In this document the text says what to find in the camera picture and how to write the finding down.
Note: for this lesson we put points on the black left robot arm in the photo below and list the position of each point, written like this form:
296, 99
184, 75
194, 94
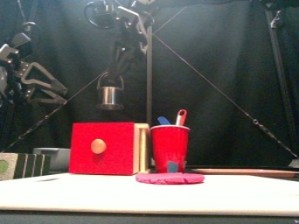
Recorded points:
25, 32

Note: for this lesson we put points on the red-fronted wooden drawer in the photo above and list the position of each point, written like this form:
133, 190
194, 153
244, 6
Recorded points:
113, 137

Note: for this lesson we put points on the wooden drawer box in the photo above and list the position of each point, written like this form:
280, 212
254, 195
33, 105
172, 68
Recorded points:
142, 145

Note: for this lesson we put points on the pink round dough disc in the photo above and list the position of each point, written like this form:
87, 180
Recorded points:
170, 178

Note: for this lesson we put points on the green striped toy block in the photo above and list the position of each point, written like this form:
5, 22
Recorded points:
23, 166

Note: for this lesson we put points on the red plastic cup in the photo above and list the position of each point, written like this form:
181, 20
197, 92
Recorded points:
170, 148

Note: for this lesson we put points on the white cutting board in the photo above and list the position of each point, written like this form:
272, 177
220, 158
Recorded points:
148, 195

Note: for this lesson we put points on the black vertical frame pole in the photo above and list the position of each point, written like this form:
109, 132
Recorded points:
150, 87

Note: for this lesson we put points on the black slanted frame post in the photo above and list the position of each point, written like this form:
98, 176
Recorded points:
281, 73

